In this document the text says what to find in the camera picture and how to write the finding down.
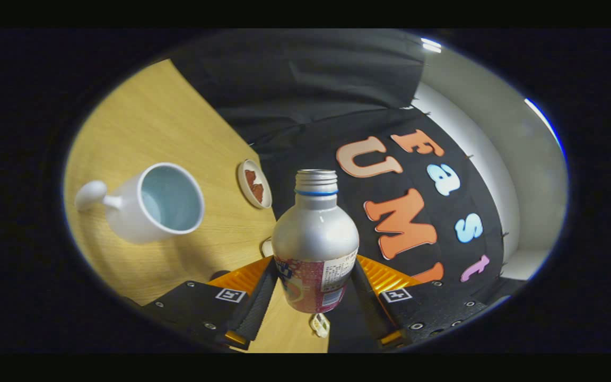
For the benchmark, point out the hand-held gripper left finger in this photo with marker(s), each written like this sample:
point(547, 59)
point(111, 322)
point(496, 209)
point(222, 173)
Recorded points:
point(260, 307)

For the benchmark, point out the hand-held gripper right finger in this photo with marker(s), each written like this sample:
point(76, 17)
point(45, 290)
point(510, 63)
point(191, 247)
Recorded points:
point(372, 307)

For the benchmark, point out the dark brown round coaster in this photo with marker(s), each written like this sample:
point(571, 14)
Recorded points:
point(219, 275)

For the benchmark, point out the silver juice bottle pink label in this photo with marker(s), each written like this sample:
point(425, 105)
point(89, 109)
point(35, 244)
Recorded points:
point(316, 239)

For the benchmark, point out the white ceramic cup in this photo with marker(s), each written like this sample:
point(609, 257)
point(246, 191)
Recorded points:
point(130, 212)

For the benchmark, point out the white compartment tray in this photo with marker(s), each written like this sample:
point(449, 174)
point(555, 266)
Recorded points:
point(320, 325)

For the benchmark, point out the small clear glass jar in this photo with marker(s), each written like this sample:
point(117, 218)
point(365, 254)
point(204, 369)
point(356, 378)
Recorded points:
point(267, 247)

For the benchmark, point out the small white plate red snack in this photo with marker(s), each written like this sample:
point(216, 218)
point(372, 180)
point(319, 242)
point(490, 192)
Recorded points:
point(255, 184)

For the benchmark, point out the wooden table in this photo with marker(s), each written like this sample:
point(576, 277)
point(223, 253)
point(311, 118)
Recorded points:
point(151, 116)

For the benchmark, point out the black backdrop cloth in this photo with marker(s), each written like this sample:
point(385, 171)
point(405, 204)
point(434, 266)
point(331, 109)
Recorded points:
point(311, 79)

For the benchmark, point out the ceiling tube light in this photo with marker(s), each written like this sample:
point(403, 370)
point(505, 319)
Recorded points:
point(431, 45)

